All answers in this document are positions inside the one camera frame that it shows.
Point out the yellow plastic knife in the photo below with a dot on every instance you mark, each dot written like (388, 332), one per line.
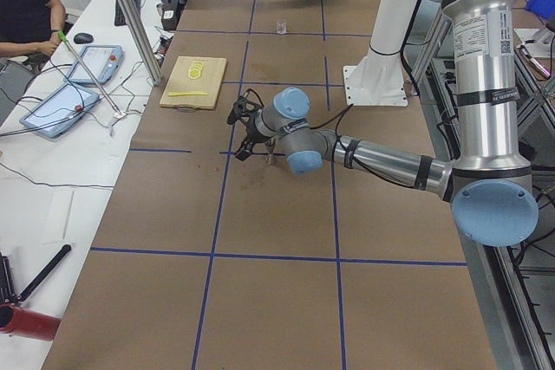
(187, 93)

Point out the blue teach pendant far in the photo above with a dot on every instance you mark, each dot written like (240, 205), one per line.
(102, 60)

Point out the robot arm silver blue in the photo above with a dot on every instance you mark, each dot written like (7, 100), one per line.
(486, 180)

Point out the black handle tool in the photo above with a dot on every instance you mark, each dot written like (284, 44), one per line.
(46, 270)

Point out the silver reacher stick green handle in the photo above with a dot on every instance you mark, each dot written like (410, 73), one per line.
(118, 113)

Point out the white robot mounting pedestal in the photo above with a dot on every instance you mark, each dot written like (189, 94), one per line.
(377, 80)

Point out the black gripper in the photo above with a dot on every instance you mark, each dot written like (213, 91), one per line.
(251, 133)

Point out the black computer mouse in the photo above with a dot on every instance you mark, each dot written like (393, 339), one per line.
(83, 38)

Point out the bamboo cutting board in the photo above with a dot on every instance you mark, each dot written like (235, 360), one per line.
(213, 70)

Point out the blue teach pendant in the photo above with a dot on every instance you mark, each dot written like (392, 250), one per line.
(102, 60)
(58, 112)

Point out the seated person black shirt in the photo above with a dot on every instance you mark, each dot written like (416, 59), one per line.
(31, 27)

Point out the blue teach pendant near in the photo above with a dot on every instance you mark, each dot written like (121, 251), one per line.
(58, 112)

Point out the clear glass measuring cup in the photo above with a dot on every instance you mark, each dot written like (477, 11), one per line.
(281, 27)

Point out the red cylinder bottle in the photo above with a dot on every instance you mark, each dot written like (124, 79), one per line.
(28, 323)

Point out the aluminium frame post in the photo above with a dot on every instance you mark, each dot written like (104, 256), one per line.
(135, 25)

